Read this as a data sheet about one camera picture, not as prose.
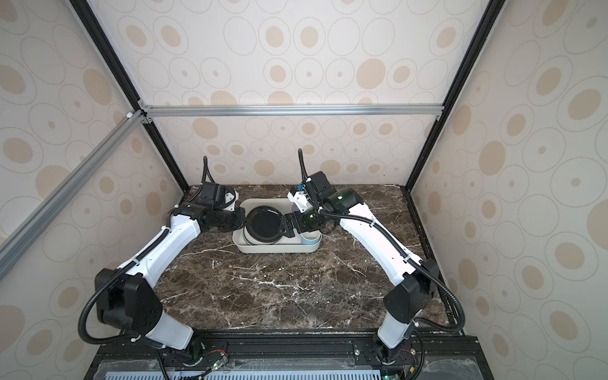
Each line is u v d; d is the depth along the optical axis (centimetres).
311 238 90
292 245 95
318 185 57
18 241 52
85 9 67
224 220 70
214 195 66
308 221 65
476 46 74
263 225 85
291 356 74
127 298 42
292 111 89
